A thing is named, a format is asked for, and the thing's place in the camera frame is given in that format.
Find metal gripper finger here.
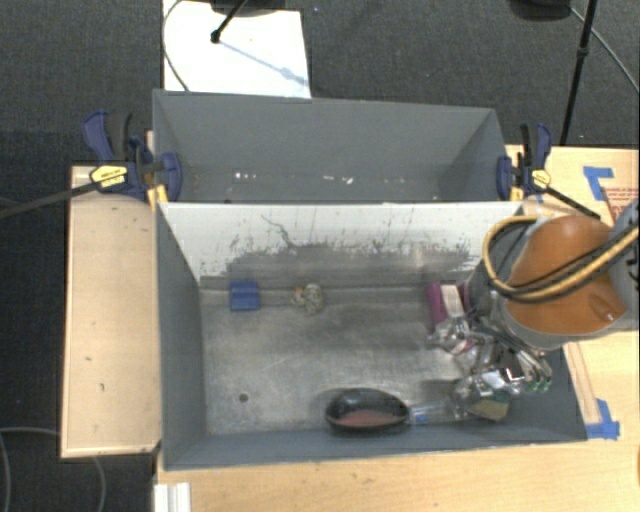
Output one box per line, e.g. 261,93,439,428
451,371,522,419
425,316,482,352

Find tan sponge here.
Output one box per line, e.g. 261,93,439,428
469,396,512,423

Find black and red oval object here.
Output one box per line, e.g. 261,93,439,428
324,387,412,438

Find grey metal bin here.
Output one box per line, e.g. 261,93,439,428
151,88,589,472

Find small beige speckled object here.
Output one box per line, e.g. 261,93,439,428
291,282,326,316

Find blue block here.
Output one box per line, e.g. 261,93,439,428
228,280,261,312

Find pale wood board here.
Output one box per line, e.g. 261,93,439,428
60,164,163,459

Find purple and white handle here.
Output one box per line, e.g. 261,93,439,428
424,281,474,334

